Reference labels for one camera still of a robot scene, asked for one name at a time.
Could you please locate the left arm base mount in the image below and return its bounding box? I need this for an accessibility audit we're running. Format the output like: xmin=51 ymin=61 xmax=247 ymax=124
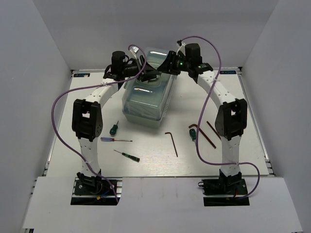
xmin=70 ymin=172 xmax=122 ymax=206

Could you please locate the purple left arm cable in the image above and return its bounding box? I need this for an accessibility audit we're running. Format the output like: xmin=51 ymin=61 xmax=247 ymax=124
xmin=51 ymin=44 xmax=148 ymax=204

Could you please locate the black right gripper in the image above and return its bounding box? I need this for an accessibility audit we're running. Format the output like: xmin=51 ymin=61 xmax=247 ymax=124
xmin=157 ymin=51 xmax=190 ymax=76

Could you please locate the thick brown hex key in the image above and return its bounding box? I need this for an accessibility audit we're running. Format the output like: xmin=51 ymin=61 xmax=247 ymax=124
xmin=188 ymin=124 xmax=217 ymax=149

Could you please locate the black green precision screwdriver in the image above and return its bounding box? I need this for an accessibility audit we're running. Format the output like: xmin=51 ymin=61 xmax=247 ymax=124
xmin=114 ymin=150 xmax=140 ymax=163

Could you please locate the stubby green screwdriver orange cap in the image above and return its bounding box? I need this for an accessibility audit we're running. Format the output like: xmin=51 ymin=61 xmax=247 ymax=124
xmin=189 ymin=129 xmax=196 ymax=144

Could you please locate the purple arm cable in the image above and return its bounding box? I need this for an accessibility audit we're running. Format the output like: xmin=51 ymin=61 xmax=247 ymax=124
xmin=177 ymin=36 xmax=260 ymax=200
xmin=51 ymin=44 xmax=148 ymax=204

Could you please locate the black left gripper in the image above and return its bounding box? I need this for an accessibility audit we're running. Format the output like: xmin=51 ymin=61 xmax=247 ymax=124
xmin=122 ymin=55 xmax=161 ymax=83

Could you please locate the blue red handled screwdriver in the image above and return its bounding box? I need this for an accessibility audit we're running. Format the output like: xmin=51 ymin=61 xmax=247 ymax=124
xmin=100 ymin=137 xmax=133 ymax=142

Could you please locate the small dark hex key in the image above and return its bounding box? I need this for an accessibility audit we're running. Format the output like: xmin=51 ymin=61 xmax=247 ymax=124
xmin=164 ymin=132 xmax=178 ymax=157

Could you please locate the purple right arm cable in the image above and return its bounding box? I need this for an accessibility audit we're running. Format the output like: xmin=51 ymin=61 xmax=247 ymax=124
xmin=177 ymin=36 xmax=260 ymax=200

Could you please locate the green cantilever toolbox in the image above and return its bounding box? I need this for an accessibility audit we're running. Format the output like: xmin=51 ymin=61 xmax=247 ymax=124
xmin=121 ymin=46 xmax=177 ymax=129

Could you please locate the long brown hex key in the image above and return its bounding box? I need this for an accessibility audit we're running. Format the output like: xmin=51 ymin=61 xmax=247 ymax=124
xmin=206 ymin=121 xmax=221 ymax=140

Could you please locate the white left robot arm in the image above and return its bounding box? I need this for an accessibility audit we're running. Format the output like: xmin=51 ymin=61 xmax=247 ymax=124
xmin=72 ymin=50 xmax=176 ymax=177

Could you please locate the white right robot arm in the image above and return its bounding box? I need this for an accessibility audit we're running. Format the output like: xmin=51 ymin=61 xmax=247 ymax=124
xmin=169 ymin=42 xmax=247 ymax=194

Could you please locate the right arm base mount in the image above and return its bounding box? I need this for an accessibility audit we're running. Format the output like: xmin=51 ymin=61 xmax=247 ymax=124
xmin=198 ymin=175 xmax=250 ymax=207

